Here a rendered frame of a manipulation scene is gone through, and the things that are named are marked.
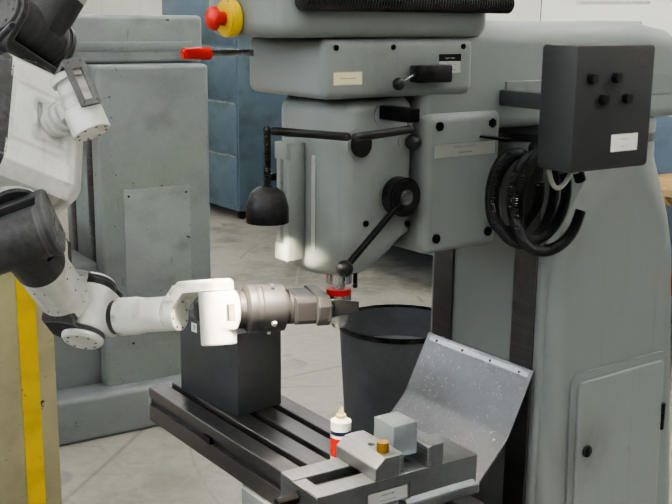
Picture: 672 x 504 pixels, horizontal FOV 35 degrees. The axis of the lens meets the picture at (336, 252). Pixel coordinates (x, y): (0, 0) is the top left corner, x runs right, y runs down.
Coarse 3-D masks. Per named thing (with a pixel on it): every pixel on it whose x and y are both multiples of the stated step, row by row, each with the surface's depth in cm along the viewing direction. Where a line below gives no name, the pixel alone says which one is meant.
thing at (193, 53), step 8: (184, 48) 180; (192, 48) 180; (200, 48) 181; (208, 48) 182; (184, 56) 180; (192, 56) 180; (200, 56) 181; (208, 56) 182; (216, 56) 184; (224, 56) 185
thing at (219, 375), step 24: (192, 312) 238; (192, 336) 235; (240, 336) 223; (264, 336) 227; (192, 360) 237; (216, 360) 230; (240, 360) 224; (264, 360) 229; (192, 384) 238; (216, 384) 231; (240, 384) 225; (264, 384) 230; (240, 408) 226; (264, 408) 231
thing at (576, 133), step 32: (544, 64) 176; (576, 64) 170; (608, 64) 174; (640, 64) 179; (544, 96) 176; (576, 96) 171; (608, 96) 174; (640, 96) 181; (544, 128) 177; (576, 128) 173; (608, 128) 177; (640, 128) 182; (544, 160) 178; (576, 160) 174; (608, 160) 179; (640, 160) 184
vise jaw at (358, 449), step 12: (360, 432) 190; (348, 444) 187; (360, 444) 186; (372, 444) 186; (336, 456) 189; (348, 456) 186; (360, 456) 183; (372, 456) 182; (384, 456) 180; (396, 456) 181; (360, 468) 183; (372, 468) 180; (384, 468) 180; (396, 468) 182
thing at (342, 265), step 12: (396, 180) 184; (408, 180) 185; (384, 192) 185; (396, 192) 184; (408, 192) 185; (384, 204) 185; (396, 204) 184; (408, 204) 186; (384, 216) 184; (372, 240) 183; (360, 252) 181; (348, 264) 180; (348, 276) 181
